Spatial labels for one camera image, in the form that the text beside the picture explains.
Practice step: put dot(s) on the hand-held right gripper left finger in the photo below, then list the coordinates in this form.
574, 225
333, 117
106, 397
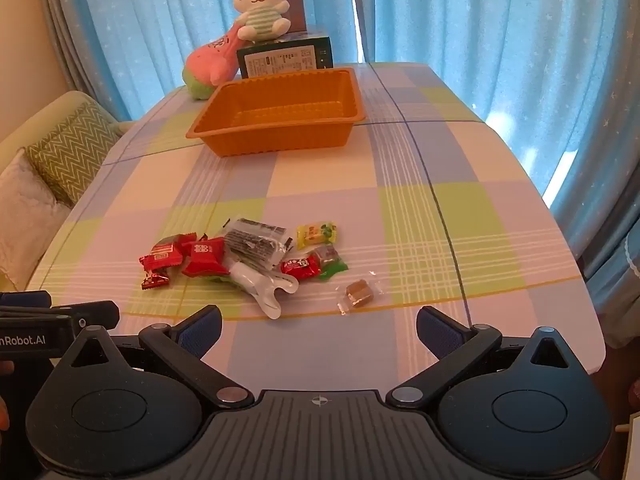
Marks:
201, 332

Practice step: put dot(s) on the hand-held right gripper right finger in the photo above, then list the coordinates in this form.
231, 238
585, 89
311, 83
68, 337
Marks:
439, 332

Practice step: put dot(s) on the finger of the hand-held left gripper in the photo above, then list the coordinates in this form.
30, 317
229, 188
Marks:
95, 313

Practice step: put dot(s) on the red candy white print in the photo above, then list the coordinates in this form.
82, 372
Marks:
300, 266

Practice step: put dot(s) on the green packet brown snack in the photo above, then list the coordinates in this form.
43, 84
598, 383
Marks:
327, 260

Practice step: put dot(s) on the orange plastic tray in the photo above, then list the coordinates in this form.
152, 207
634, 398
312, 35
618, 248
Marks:
280, 110

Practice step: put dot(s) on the person's left hand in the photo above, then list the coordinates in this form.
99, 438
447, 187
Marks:
3, 412

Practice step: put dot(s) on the small red twisted candy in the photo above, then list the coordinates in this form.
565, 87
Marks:
155, 280

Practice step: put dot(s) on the red square snack packet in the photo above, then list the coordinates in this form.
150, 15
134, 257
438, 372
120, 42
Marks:
204, 257

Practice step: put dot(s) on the red rectangular snack packet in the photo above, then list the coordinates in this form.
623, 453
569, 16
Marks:
161, 256

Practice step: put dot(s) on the brown candy clear wrapper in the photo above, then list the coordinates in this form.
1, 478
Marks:
360, 293

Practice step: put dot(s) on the black and clear snack packet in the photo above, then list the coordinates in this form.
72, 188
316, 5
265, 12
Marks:
255, 244

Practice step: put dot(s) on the white cushion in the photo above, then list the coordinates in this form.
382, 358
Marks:
27, 215

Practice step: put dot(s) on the checked tablecloth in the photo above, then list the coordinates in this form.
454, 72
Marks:
390, 200

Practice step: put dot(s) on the yellow wrapped candy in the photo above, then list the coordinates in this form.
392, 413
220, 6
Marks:
317, 235

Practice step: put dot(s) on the green zigzag cushion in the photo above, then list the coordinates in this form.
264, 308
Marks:
70, 147

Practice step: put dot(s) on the grey-blue curtain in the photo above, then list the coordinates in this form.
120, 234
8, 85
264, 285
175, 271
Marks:
612, 240

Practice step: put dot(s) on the cream sofa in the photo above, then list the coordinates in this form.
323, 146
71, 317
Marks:
30, 120

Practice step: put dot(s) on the pink and green plush toy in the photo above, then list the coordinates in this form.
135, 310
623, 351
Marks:
212, 62

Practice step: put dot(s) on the green box white label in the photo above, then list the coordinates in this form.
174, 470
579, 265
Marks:
282, 57

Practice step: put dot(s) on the blue star curtain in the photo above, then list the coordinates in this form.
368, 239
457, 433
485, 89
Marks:
165, 15
480, 30

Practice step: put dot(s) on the white plush rabbit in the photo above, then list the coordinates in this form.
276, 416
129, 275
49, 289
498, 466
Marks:
262, 2

